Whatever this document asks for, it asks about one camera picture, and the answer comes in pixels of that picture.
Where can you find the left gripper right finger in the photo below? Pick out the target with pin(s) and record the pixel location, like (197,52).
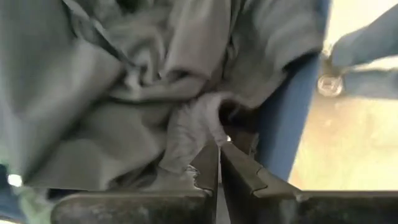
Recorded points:
(242,186)

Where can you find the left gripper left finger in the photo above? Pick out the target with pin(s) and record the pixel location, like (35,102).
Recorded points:
(208,174)

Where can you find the black garment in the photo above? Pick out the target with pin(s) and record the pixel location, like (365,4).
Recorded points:
(93,109)

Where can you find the silver bolt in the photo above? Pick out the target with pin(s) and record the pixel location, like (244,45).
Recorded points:
(329,85)

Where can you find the black frame strut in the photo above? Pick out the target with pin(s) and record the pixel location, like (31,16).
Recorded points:
(367,43)

